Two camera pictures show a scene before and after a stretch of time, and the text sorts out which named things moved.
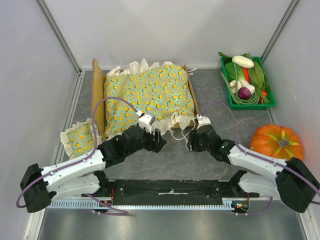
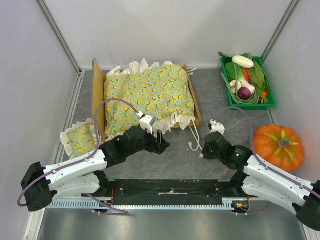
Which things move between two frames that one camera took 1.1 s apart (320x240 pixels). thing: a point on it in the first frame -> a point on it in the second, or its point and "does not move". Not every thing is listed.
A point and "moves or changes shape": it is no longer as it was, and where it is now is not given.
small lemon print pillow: x=78 y=140 does not move
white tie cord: x=186 y=135 moves or changes shape
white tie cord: x=191 y=73 does not move
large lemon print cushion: x=164 y=90 does not move
